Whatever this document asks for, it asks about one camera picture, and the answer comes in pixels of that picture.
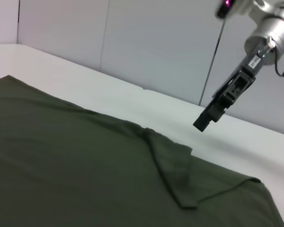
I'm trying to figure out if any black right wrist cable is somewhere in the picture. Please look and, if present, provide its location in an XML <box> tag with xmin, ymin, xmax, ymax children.
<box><xmin>273</xmin><ymin>46</ymin><xmax>284</xmax><ymax>78</ymax></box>

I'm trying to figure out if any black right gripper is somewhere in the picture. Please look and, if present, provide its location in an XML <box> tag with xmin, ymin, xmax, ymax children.
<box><xmin>193</xmin><ymin>42</ymin><xmax>276</xmax><ymax>132</ymax></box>

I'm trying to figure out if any dark green shirt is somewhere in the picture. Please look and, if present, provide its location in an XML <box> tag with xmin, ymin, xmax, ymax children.
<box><xmin>0</xmin><ymin>75</ymin><xmax>284</xmax><ymax>227</ymax></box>

